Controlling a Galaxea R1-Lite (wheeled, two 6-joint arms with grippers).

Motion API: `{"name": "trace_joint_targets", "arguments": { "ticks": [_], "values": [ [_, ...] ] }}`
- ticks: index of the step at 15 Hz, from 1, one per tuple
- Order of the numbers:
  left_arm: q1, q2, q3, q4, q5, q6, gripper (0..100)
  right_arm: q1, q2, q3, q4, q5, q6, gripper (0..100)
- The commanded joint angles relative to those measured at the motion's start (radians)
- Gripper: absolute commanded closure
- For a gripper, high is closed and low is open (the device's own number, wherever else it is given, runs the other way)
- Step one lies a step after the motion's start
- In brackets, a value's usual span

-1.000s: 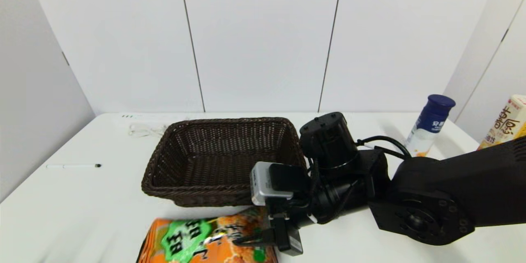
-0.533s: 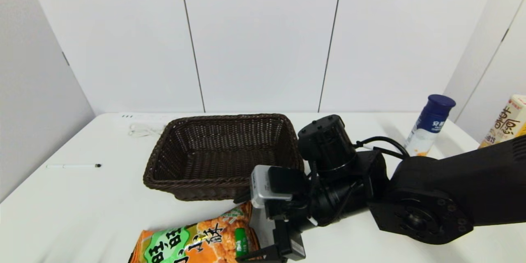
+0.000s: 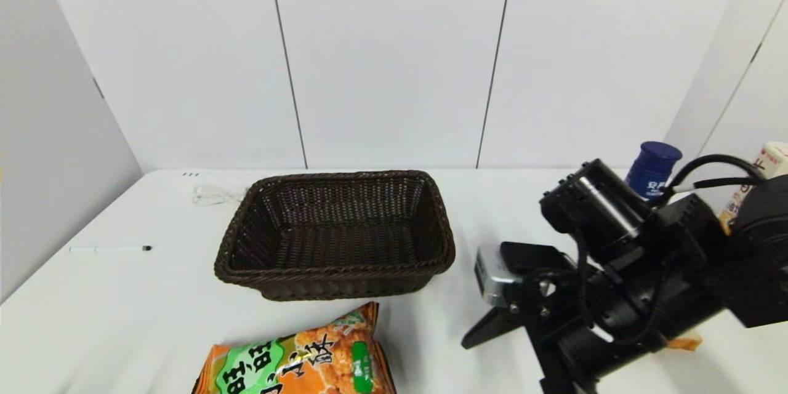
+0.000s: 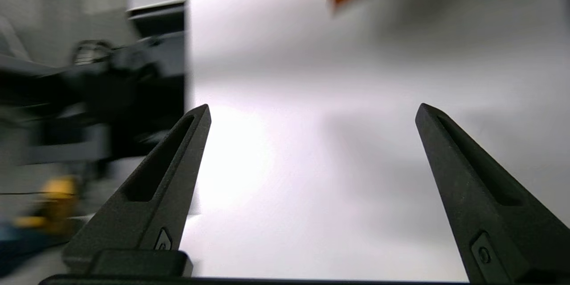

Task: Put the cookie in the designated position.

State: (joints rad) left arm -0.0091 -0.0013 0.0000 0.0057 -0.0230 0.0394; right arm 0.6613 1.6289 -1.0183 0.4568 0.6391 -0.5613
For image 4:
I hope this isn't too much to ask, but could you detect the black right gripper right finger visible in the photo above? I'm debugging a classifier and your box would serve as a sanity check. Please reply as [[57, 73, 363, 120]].
[[415, 103, 570, 284]]

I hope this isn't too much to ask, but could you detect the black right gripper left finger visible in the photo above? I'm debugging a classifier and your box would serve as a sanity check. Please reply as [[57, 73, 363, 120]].
[[62, 104, 212, 277]]

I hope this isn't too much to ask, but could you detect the yellow blurred background object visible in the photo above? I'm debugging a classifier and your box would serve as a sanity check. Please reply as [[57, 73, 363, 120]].
[[16, 176, 80, 234]]

